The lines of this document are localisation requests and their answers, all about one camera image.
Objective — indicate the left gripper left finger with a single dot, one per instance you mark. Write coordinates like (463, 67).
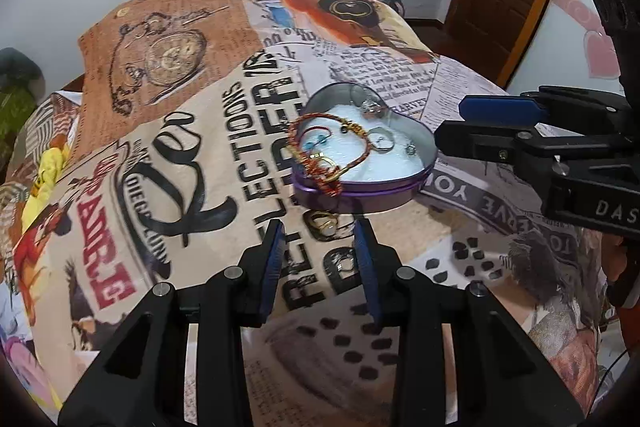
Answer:
(137, 379)

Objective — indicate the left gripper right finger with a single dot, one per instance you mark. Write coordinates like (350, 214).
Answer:
(502, 378)

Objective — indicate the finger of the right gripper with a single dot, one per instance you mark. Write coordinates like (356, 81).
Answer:
(500, 108)
(517, 147)

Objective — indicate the small silver charm earring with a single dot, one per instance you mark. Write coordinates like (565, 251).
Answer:
(371, 109)

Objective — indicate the person's hand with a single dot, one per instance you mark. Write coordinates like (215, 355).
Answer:
(620, 264)

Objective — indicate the white heart-decorated sliding door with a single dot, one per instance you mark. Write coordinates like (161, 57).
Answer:
(569, 48)

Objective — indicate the purple heart-shaped tin box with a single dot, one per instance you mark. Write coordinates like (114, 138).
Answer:
(345, 163)

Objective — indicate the dark blue backpack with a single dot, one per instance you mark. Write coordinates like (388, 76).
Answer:
(397, 5)

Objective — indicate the newspaper print bed quilt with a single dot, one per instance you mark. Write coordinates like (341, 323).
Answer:
(178, 162)

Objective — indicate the yellow cloth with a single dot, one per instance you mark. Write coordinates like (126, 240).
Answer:
(52, 162)

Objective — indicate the striped patchwork cloth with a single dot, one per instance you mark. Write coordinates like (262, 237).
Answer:
(48, 126)

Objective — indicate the green patterned covered stand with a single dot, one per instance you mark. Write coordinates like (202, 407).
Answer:
(17, 104)

